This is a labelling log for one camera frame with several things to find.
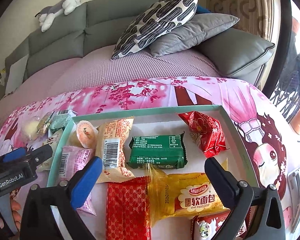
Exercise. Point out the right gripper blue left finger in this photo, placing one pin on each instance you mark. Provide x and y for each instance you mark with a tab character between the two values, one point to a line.
83	181

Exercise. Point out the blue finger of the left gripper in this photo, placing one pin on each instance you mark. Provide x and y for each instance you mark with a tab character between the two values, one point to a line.
14	155
39	155

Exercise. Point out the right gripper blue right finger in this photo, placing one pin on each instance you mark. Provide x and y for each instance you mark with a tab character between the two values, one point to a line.
224	183

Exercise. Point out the clear bag round bun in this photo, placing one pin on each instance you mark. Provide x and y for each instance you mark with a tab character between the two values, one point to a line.
29	131

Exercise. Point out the pink snack packet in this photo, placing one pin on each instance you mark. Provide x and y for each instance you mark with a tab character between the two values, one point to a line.
74	159

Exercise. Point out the light green white packet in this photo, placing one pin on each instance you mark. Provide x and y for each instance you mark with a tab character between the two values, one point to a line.
60	120

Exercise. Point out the red patterned packet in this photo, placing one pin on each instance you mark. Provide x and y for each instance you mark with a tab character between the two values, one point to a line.
127	210

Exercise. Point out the orange jelly cup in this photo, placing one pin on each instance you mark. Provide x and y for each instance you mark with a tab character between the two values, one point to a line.
84	136

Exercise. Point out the yellow soft bread packet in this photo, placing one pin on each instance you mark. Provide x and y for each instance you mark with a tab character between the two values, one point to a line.
180	195

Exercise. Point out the red crinkled candy packet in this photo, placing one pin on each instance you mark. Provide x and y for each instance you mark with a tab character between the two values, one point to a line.
206	132

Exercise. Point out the orange cream snack packet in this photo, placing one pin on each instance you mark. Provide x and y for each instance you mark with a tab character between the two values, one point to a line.
111	140

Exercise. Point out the dark green snack packet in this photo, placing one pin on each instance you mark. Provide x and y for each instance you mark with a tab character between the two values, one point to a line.
162	151

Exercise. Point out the clear pack round crackers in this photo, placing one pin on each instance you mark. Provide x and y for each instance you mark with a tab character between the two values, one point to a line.
44	123

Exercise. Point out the person left hand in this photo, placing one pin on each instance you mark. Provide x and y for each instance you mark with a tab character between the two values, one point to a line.
9	215

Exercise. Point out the red white cartoon packet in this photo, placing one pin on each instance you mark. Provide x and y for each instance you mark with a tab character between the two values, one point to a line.
205	226

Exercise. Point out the cartoon girl pink cloth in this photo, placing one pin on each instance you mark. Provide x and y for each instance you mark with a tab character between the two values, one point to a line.
259	119

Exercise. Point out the teal white box lid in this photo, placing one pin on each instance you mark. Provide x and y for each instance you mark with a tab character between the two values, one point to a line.
159	121

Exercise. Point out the light grey cushion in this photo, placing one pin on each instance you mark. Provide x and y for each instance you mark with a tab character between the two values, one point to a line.
16	75

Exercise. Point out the pink sofa cover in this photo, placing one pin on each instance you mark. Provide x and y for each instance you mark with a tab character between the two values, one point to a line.
97	69

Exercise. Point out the grey white plush dog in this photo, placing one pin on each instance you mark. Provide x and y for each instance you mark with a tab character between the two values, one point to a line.
48	14

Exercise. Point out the grey sofa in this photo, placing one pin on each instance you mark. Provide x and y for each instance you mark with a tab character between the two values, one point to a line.
100	23

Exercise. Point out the black white patterned pillow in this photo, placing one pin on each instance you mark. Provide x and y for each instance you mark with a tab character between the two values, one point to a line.
159	19

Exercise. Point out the patterned beige curtain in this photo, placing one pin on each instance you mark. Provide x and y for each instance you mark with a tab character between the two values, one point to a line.
258	17

